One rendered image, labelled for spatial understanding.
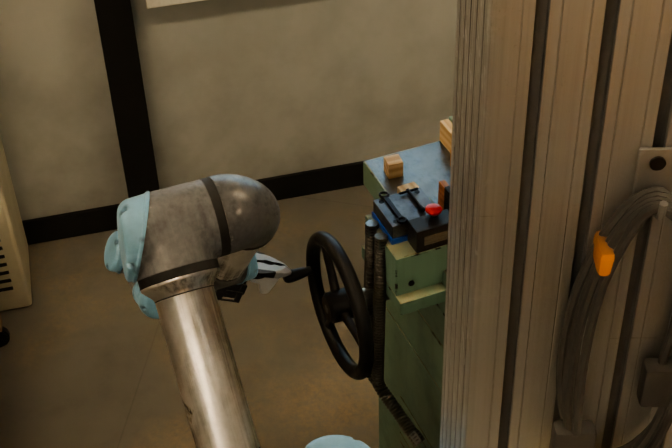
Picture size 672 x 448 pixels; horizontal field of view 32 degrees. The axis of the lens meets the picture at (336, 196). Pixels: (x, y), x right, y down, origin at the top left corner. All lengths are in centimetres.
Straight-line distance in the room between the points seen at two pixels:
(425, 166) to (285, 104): 124
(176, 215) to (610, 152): 89
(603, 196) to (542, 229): 5
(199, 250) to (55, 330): 184
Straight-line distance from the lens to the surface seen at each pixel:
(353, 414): 311
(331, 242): 213
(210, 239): 164
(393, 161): 235
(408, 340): 246
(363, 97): 364
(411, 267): 211
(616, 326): 96
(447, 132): 243
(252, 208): 166
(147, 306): 202
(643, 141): 85
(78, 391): 326
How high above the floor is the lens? 234
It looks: 38 degrees down
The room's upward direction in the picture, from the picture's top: 2 degrees counter-clockwise
